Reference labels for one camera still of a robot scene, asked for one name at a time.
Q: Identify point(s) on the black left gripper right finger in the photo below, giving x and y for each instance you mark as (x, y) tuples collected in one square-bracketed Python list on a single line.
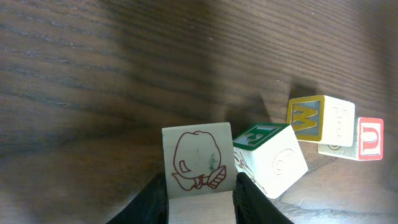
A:
[(251, 206)]

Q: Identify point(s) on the wooden block red U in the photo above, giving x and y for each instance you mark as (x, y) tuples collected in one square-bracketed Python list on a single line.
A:
[(368, 142)]

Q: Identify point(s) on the wooden block letter I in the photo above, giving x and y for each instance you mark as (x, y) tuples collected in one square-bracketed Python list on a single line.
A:
[(200, 173)]

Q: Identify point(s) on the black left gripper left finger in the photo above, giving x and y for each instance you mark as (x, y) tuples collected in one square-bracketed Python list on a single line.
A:
[(149, 206)]

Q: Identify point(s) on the wooden block yellow W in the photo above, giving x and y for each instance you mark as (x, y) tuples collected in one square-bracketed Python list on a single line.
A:
[(322, 119)]

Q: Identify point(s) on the wooden block green top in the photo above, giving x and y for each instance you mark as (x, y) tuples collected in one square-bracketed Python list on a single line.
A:
[(269, 153)]

